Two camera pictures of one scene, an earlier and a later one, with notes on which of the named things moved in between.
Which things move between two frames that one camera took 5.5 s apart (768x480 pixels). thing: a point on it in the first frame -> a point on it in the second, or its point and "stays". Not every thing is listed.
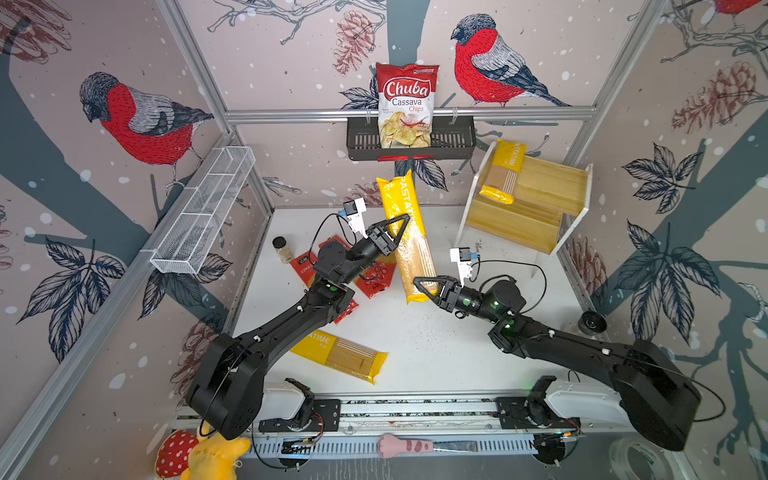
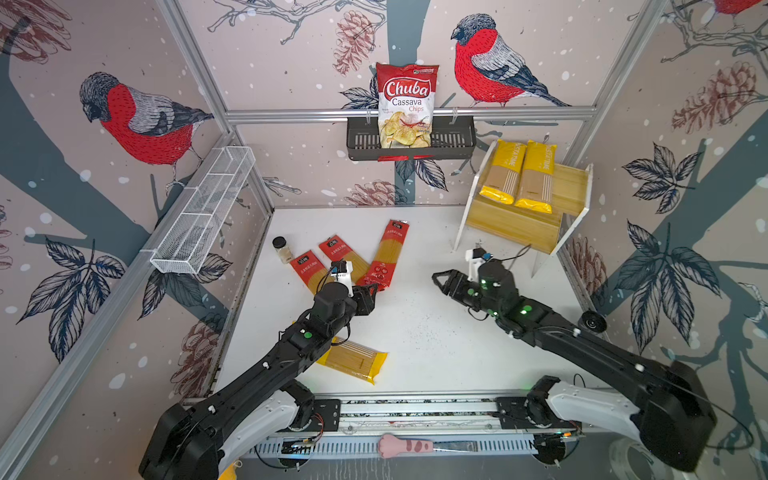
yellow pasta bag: (501, 176) stays
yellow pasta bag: (341, 354) stays
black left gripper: (382, 243) -> (365, 302)
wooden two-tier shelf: (550, 197) stays
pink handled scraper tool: (389, 445) stays
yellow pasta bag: (413, 257) -> (537, 180)
